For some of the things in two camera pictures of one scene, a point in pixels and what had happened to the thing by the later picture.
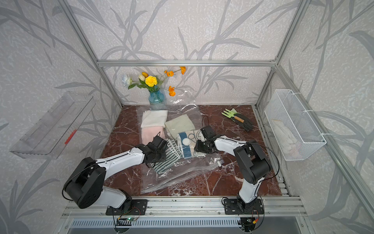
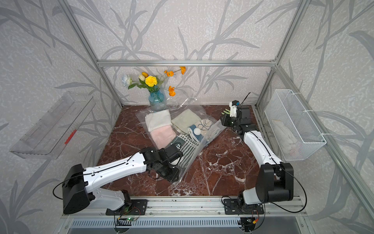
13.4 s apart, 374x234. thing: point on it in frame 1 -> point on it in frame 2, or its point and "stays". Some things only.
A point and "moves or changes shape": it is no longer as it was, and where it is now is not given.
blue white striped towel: x=187 y=140 -> x=203 y=131
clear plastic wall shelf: x=48 y=137 stays
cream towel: x=181 y=124 moves or changes shape
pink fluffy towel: x=148 y=134 -> x=163 y=136
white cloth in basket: x=287 y=142 stays
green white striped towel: x=172 y=155 moves or changes shape
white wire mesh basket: x=295 y=134 stays
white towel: x=154 y=118 moves or changes shape
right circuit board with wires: x=248 y=224 stays
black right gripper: x=197 y=147 -> x=224 y=122
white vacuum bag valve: x=186 y=141 -> x=197 y=131
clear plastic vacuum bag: x=179 y=126 moves or changes shape
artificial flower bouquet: x=152 y=83 stays
